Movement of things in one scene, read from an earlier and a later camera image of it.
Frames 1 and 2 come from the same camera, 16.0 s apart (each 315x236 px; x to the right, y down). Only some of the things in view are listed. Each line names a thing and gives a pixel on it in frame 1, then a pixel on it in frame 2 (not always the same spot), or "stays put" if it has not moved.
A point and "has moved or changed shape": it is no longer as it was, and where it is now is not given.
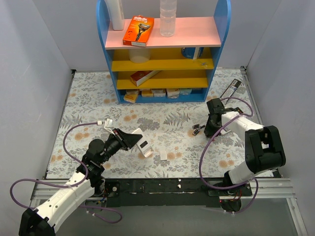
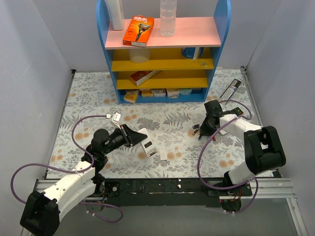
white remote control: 143,144 has moved or changed shape
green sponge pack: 185,91 stays put
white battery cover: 163,155 stays put
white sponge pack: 159,92 stays put
